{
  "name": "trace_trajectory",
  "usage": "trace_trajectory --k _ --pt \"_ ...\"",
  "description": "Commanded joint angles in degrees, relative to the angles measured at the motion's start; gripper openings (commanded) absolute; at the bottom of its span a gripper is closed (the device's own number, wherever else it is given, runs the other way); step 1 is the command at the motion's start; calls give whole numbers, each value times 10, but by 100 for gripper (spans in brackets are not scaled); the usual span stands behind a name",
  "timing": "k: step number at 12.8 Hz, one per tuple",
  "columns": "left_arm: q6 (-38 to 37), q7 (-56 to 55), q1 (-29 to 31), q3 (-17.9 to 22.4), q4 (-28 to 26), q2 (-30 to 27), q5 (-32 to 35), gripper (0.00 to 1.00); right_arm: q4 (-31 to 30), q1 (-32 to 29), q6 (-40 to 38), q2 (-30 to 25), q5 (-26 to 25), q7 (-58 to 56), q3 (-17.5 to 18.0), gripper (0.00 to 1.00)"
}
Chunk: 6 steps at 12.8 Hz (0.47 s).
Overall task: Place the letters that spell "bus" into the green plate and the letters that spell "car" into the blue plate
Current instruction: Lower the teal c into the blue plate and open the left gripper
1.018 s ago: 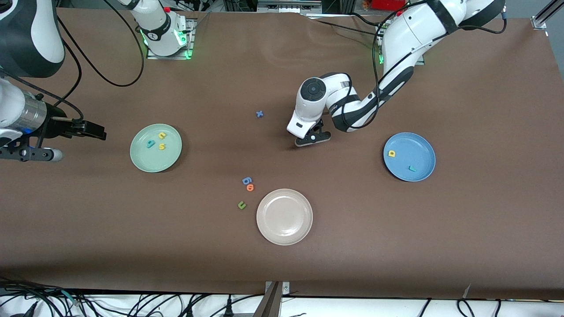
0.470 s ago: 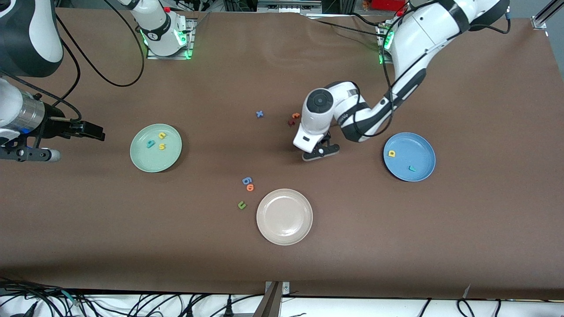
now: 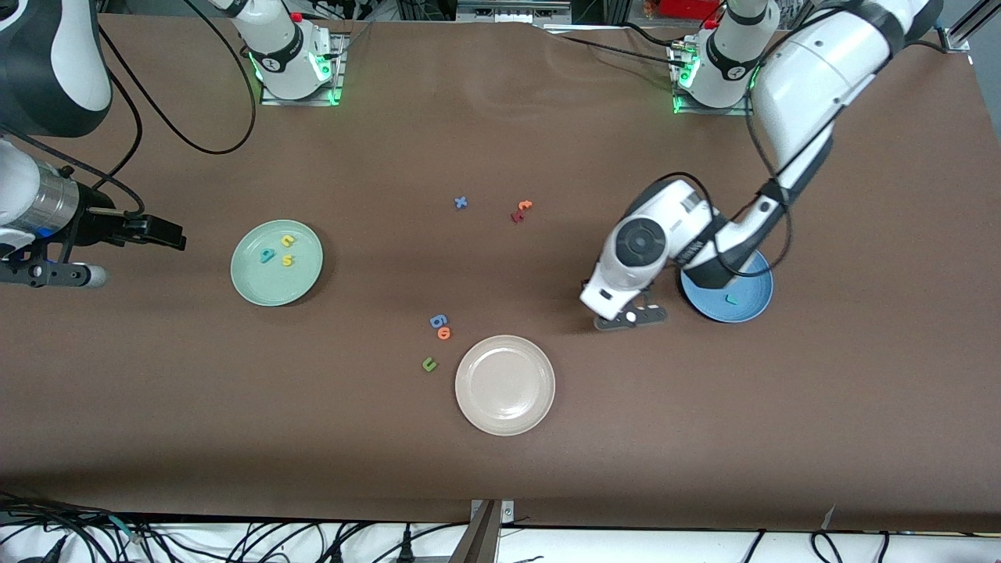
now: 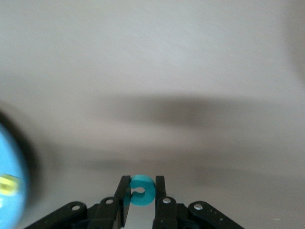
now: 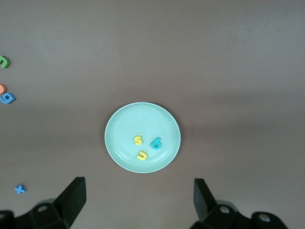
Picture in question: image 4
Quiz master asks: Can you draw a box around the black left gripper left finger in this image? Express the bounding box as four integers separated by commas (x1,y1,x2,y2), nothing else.
23,176,131,229

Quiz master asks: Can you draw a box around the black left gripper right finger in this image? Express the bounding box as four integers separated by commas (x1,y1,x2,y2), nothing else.
152,176,244,229

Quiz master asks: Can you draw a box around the teal foam letter c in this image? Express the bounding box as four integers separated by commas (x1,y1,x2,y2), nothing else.
123,174,156,206

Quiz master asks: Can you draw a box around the yellow foam letter a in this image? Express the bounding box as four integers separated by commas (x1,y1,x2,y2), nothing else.
0,175,21,197

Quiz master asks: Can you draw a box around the blue plate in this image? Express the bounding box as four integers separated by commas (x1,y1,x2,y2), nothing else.
0,124,31,227

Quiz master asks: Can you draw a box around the brown table cover sheet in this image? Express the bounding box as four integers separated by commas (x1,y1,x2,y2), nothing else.
0,0,305,229

